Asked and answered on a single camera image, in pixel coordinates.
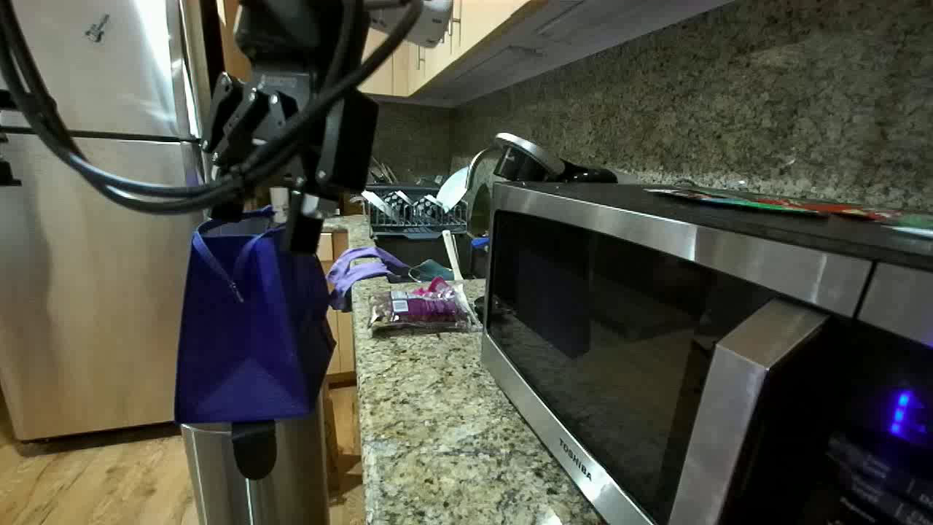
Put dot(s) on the teal plate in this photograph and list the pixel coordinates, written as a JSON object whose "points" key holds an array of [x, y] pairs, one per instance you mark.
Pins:
{"points": [[432, 269]]}

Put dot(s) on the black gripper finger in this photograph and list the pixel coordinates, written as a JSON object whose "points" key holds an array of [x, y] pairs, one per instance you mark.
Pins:
{"points": [[226, 203], [303, 225]]}

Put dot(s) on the light wood upper cabinets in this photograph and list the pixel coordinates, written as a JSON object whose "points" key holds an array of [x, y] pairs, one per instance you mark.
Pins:
{"points": [[486, 18]]}

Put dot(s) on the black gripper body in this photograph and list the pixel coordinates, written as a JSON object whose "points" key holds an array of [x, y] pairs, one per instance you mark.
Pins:
{"points": [[258, 122]]}

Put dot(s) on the blue fabric tote bag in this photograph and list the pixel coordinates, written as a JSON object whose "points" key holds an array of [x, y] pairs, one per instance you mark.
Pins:
{"points": [[251, 332]]}

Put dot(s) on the stainless steel refrigerator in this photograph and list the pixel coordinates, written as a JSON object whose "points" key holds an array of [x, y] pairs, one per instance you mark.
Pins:
{"points": [[89, 292]]}

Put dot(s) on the colourful papers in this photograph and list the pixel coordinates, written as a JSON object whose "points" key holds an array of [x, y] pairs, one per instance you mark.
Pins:
{"points": [[777, 206]]}

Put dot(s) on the white cup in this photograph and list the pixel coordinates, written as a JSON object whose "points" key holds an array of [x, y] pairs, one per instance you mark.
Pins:
{"points": [[282, 199]]}

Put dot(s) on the purple rubber glove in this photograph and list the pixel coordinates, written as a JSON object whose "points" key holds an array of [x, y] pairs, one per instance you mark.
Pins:
{"points": [[354, 268]]}

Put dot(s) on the stainless steel trash can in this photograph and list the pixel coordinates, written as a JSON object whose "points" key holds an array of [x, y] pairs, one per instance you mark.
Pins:
{"points": [[293, 478]]}

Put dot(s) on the stainless steel microwave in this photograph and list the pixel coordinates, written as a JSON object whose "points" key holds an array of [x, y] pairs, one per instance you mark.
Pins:
{"points": [[621, 323]]}

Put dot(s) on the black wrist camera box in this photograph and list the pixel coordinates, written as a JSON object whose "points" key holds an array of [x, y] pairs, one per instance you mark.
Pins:
{"points": [[349, 141]]}

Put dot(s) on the light wood lower cabinet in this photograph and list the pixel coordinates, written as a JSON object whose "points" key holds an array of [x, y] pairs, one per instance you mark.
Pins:
{"points": [[343, 340]]}

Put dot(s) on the black drain tray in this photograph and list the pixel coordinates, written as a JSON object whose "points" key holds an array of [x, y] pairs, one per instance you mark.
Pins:
{"points": [[426, 249]]}

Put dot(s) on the white plate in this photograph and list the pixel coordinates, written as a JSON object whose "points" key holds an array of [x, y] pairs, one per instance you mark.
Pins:
{"points": [[452, 190]]}

